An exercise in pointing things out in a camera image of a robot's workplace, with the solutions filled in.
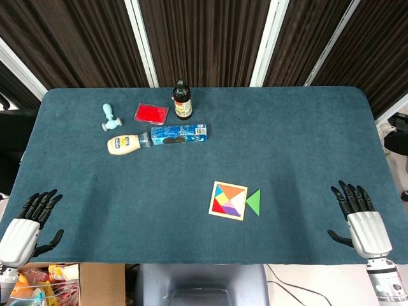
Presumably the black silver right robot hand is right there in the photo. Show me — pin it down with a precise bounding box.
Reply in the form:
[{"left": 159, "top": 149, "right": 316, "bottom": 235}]
[{"left": 326, "top": 180, "right": 393, "bottom": 259}]

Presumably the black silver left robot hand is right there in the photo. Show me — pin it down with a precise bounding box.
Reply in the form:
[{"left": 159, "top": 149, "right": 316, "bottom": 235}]
[{"left": 0, "top": 189, "right": 64, "bottom": 268}]

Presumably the green triangle puzzle piece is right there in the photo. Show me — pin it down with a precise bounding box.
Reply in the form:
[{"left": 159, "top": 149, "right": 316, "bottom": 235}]
[{"left": 245, "top": 189, "right": 261, "bottom": 217}]

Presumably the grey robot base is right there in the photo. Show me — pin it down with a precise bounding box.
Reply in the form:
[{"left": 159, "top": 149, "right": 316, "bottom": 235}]
[{"left": 135, "top": 263, "right": 270, "bottom": 306}]

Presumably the orange triangle puzzle piece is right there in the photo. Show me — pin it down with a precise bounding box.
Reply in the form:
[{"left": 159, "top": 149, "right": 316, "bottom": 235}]
[{"left": 217, "top": 184, "right": 245, "bottom": 203}]

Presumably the yellow snack packet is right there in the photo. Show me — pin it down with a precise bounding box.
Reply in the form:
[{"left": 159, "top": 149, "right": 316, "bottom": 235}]
[{"left": 47, "top": 264, "right": 69, "bottom": 283}]

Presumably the brown cardboard box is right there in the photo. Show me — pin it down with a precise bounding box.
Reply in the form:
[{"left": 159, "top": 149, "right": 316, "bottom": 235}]
[{"left": 18, "top": 262, "right": 127, "bottom": 306}]

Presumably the white sneaker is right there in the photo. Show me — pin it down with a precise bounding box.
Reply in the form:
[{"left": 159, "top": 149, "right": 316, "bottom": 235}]
[{"left": 377, "top": 122, "right": 398, "bottom": 135}]

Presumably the wooden tangram tray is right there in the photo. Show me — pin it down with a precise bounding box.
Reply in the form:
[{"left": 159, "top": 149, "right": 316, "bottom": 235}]
[{"left": 208, "top": 180, "right": 249, "bottom": 222}]

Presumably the cream mayonnaise squeeze bottle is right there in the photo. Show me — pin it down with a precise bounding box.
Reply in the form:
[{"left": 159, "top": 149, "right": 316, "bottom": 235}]
[{"left": 106, "top": 131, "right": 151, "bottom": 156}]

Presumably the purple parallelogram puzzle piece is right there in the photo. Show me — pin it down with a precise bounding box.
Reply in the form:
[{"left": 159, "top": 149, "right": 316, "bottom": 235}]
[{"left": 222, "top": 205, "right": 242, "bottom": 218}]

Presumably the blue table cloth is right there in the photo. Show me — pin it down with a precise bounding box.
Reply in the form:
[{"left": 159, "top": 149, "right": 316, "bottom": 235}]
[{"left": 0, "top": 86, "right": 402, "bottom": 265}]

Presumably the dark brown pleated panel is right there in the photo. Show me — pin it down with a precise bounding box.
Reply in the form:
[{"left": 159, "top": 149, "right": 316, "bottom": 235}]
[
  {"left": 0, "top": 60, "right": 42, "bottom": 111},
  {"left": 263, "top": 0, "right": 351, "bottom": 87},
  {"left": 0, "top": 0, "right": 150, "bottom": 96},
  {"left": 140, "top": 0, "right": 272, "bottom": 87},
  {"left": 310, "top": 0, "right": 408, "bottom": 119}
]

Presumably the light blue toy roller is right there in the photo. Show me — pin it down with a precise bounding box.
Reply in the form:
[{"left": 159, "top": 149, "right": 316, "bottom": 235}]
[{"left": 101, "top": 103, "right": 124, "bottom": 132}]

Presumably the yellow square puzzle piece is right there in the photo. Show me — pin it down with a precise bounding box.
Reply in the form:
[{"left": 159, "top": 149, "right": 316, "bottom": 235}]
[{"left": 215, "top": 193, "right": 233, "bottom": 208}]

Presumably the red flat box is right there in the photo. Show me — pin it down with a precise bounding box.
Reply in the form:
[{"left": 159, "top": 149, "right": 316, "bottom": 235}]
[{"left": 134, "top": 101, "right": 170, "bottom": 124}]

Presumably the blue cookie box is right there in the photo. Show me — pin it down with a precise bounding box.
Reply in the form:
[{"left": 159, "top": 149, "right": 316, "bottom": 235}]
[{"left": 150, "top": 123, "right": 208, "bottom": 146}]

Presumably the dark glass bottle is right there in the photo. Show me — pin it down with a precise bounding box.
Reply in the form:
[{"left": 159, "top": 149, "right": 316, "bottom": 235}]
[{"left": 172, "top": 78, "right": 193, "bottom": 121}]

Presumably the black cable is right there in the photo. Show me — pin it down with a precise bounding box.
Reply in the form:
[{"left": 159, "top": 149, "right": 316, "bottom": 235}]
[{"left": 266, "top": 270, "right": 334, "bottom": 306}]

